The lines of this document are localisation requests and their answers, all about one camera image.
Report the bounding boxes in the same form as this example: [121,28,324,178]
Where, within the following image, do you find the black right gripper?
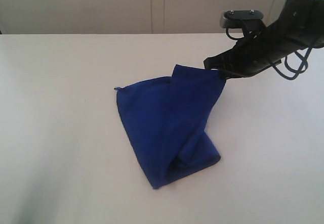
[204,19,308,80]

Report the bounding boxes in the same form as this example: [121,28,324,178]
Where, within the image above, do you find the blue towel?
[116,65,225,189]

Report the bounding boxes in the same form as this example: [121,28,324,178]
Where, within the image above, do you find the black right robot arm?
[204,0,323,80]

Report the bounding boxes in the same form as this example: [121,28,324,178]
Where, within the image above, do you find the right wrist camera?
[220,10,264,29]

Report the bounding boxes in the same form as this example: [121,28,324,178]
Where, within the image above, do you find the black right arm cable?
[224,26,310,81]

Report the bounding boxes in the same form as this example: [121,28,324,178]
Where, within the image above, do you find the beige wall panel board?
[1,0,286,34]

